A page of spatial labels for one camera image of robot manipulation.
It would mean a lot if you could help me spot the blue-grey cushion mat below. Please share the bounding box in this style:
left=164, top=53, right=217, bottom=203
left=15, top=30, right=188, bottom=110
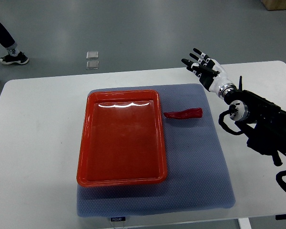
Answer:
left=77, top=83, right=235, bottom=218

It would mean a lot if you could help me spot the lower floor socket plate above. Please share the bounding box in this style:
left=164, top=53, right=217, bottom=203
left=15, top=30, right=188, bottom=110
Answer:
left=86, top=60, right=99, bottom=70

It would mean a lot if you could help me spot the floor socket plate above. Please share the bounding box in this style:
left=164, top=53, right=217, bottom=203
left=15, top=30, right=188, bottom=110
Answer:
left=86, top=51, right=99, bottom=60
left=86, top=60, right=99, bottom=70

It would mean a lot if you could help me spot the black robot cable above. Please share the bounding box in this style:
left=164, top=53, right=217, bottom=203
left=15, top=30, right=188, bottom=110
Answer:
left=276, top=168, right=286, bottom=198

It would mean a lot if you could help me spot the black white sneaker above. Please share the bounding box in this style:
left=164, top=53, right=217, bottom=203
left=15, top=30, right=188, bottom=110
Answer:
left=0, top=52, right=29, bottom=65

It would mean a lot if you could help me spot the cardboard box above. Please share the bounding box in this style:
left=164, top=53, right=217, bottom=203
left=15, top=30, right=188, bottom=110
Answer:
left=261, top=0, right=286, bottom=11

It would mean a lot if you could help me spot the person's leg in dark trousers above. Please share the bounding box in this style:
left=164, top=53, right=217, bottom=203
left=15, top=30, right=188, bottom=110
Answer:
left=0, top=22, right=20, bottom=57

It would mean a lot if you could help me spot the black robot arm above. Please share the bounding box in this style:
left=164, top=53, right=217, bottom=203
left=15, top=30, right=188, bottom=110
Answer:
left=218, top=83, right=286, bottom=166

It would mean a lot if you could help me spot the white table leg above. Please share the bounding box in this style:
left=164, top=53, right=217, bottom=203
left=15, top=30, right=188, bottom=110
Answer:
left=238, top=218, right=252, bottom=229

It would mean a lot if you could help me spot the red chili pepper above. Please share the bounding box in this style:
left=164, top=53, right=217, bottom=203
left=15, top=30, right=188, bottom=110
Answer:
left=164, top=108, right=203, bottom=119

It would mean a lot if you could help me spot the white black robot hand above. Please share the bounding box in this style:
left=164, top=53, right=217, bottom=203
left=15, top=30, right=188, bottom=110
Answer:
left=181, top=48, right=236, bottom=99

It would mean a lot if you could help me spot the red plastic tray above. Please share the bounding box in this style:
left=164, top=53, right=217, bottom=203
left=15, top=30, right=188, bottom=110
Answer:
left=77, top=90, right=167, bottom=187

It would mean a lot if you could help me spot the upper floor socket plate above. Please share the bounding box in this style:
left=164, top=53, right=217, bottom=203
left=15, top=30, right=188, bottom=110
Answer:
left=86, top=51, right=99, bottom=60

